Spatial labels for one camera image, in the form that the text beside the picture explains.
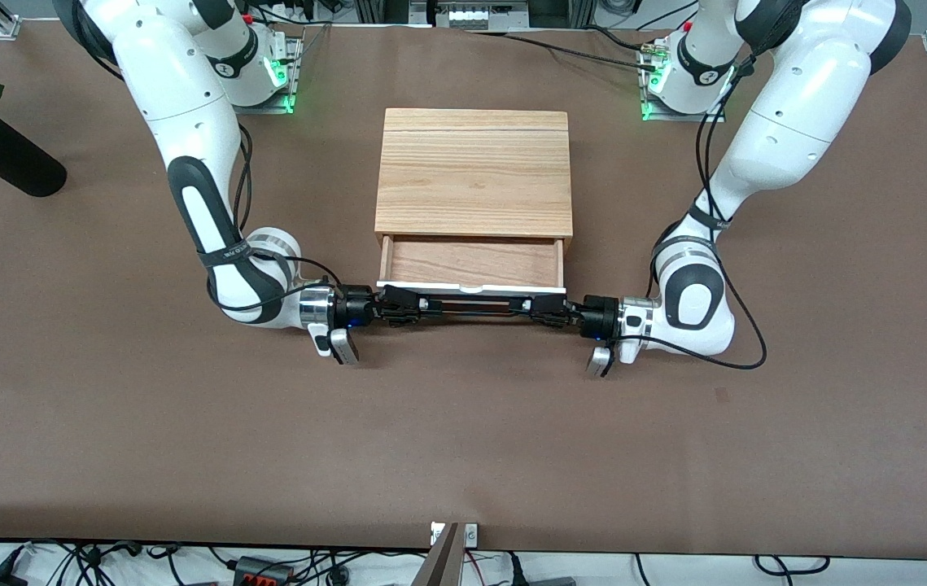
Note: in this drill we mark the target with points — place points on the black adapter with orange plugs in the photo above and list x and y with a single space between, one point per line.
261 571

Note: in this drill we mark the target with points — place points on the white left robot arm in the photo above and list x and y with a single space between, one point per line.
789 122

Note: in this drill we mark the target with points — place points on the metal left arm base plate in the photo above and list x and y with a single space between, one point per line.
650 112

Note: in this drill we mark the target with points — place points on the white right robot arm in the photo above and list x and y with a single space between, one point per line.
178 114

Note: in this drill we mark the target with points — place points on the aluminium frame profile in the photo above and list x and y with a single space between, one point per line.
386 10

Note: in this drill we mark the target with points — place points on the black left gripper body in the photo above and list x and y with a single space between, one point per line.
600 314

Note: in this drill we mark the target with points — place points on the light wooden drawer cabinet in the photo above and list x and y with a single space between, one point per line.
474 171

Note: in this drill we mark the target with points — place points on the white-fronted wooden drawer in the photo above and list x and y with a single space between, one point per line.
471 262

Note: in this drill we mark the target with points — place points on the grey camera stand pole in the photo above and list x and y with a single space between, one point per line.
440 561

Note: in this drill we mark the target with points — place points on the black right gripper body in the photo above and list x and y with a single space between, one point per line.
356 308

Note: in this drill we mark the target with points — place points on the white power strip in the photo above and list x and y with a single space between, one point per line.
475 15

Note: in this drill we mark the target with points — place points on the black cylindrical vase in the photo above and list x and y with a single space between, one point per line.
7 159

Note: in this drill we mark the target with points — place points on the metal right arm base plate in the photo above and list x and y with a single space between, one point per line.
294 73

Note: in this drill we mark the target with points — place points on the silver table edge bracket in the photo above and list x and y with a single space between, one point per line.
470 534

